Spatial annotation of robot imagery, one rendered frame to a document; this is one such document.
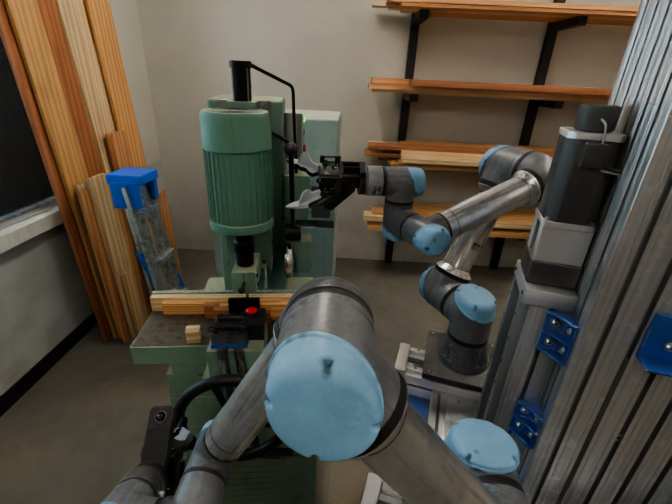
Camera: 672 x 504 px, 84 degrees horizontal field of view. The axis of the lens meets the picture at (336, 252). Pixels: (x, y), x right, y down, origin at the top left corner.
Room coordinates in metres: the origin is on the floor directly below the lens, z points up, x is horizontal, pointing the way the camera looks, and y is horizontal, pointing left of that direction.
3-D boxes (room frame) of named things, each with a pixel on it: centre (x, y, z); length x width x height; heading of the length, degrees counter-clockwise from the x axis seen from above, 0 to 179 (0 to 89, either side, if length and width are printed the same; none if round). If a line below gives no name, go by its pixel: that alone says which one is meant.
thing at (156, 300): (1.02, 0.27, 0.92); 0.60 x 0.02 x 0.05; 96
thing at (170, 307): (1.01, 0.22, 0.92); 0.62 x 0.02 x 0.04; 96
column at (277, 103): (1.29, 0.30, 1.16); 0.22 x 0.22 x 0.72; 6
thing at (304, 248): (1.20, 0.13, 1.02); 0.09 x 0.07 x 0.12; 96
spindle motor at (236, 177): (1.00, 0.27, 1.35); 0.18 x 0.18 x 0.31
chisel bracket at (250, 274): (1.02, 0.27, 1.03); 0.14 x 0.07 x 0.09; 6
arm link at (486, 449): (0.44, -0.27, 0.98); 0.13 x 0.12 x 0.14; 179
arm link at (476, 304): (0.93, -0.40, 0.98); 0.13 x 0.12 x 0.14; 24
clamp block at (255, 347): (0.81, 0.25, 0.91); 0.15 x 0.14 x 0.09; 96
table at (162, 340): (0.89, 0.26, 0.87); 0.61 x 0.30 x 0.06; 96
